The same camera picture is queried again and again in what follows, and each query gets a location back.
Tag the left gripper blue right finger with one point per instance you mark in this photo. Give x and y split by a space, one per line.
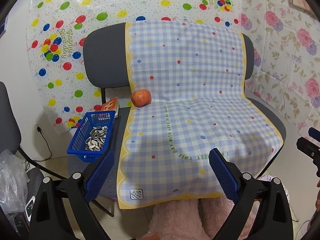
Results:
223 172

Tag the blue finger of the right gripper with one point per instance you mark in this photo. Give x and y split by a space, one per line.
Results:
314 133
308 148

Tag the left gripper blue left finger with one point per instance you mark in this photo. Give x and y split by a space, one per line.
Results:
96 173

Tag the right hand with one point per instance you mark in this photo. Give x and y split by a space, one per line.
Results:
317 204

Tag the sunflower seeds pile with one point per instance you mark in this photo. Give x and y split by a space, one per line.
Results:
96 138

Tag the pink fluffy trousers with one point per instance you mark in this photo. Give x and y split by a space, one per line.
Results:
189 219

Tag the blue plastic basket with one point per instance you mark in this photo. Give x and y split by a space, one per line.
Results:
90 120

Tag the clear plastic bag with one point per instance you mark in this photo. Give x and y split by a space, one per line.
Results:
13 185

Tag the floral pattern sheet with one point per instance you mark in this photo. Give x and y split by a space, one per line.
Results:
286 59

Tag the red apple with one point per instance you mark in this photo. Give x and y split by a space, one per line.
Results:
141 98

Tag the blue checkered cloth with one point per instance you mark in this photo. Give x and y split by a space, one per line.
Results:
195 104

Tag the grey office chair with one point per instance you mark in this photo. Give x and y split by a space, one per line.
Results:
105 57

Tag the balloon pattern plastic sheet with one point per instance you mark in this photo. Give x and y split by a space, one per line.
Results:
56 32

